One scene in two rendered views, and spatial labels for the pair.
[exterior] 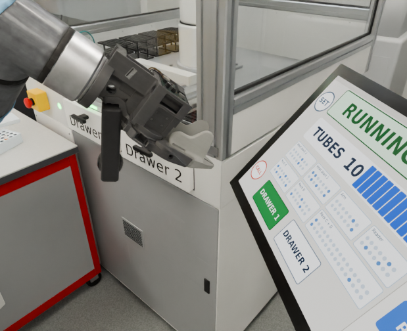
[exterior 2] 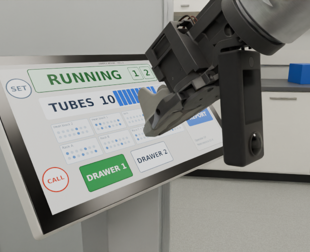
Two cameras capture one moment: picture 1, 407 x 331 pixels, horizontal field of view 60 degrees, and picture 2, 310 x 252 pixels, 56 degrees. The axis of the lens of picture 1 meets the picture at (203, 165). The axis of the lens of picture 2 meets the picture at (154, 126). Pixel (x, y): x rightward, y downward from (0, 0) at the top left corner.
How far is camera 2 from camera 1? 0.76 m
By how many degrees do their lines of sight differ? 108
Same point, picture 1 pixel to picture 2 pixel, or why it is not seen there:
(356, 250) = not seen: hidden behind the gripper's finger
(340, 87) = (14, 71)
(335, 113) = (45, 87)
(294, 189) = (104, 143)
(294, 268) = (164, 159)
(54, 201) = not seen: outside the picture
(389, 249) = not seen: hidden behind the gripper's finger
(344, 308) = (184, 137)
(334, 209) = (132, 122)
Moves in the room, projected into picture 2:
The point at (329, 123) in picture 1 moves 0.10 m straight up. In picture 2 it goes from (53, 96) to (48, 37)
